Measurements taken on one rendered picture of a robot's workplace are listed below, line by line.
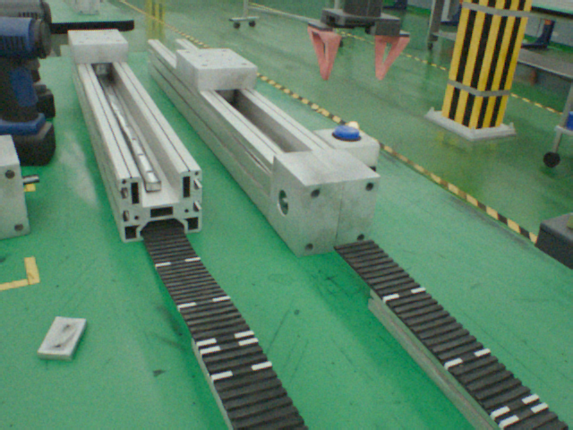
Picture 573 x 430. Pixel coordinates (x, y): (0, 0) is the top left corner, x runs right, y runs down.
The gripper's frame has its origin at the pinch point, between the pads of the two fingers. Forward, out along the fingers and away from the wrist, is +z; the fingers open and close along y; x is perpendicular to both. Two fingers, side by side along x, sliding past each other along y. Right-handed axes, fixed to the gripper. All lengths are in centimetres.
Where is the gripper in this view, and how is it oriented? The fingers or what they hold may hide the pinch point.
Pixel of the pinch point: (353, 73)
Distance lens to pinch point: 83.2
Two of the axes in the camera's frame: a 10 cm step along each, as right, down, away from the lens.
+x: 4.2, 4.7, -7.8
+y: -9.0, 1.2, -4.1
